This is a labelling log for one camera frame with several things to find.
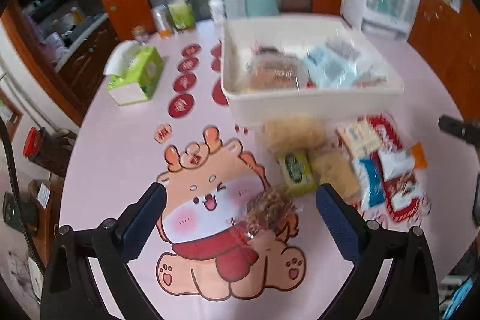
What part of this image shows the clear brown text snack bag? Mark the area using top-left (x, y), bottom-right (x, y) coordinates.
top-left (247, 54), bottom-right (299, 92)

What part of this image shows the clear bag rice crisp snack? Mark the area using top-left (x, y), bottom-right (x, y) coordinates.
top-left (260, 117), bottom-right (326, 154)

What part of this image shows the blue white snack packet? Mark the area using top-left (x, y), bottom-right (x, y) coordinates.
top-left (352, 157), bottom-right (386, 211)

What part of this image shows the small white pill bottle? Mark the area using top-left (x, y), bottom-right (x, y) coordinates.
top-left (208, 0), bottom-right (225, 24)

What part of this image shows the green tissue box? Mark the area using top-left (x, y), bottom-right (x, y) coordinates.
top-left (103, 40), bottom-right (164, 106)

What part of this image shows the orange capped small jar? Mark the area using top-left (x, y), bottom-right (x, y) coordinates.
top-left (152, 5), bottom-right (174, 39)

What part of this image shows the clear bottle green label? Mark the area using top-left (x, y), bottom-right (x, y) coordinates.
top-left (167, 0), bottom-right (195, 32)

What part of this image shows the small green snack packet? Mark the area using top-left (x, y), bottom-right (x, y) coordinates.
top-left (277, 150), bottom-right (317, 196)

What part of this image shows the red stool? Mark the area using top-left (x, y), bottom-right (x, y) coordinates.
top-left (23, 127), bottom-right (41, 158)

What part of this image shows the dark chocolate snack packet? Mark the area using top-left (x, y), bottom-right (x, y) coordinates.
top-left (252, 46), bottom-right (282, 56)

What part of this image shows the red white chip bag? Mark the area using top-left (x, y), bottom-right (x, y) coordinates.
top-left (384, 172), bottom-right (424, 213)

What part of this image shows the wooden wall cabinet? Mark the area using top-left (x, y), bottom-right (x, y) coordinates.
top-left (408, 0), bottom-right (479, 121)

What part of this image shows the white orange snack stick packet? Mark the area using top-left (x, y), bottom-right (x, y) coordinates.
top-left (377, 143), bottom-right (428, 181)

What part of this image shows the black cable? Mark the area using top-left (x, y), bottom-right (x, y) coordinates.
top-left (0, 117), bottom-right (46, 274)

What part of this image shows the white squeeze bottle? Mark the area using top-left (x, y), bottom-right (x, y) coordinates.
top-left (224, 0), bottom-right (247, 19)

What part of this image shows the pink cartoon tablecloth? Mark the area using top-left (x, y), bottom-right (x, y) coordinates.
top-left (60, 21), bottom-right (479, 319)

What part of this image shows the brown nut cluster packet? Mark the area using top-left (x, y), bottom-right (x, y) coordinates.
top-left (228, 187), bottom-right (302, 241)

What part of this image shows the beige labelled cracker packet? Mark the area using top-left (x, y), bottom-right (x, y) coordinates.
top-left (336, 119), bottom-right (383, 159)

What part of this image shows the light blue snack packet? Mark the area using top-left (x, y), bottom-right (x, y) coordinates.
top-left (303, 37), bottom-right (373, 89)

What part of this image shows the white plastic storage bin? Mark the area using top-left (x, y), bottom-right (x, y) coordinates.
top-left (220, 14), bottom-right (404, 127)

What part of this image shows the tiny glass jar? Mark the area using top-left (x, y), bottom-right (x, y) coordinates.
top-left (132, 25), bottom-right (149, 46)

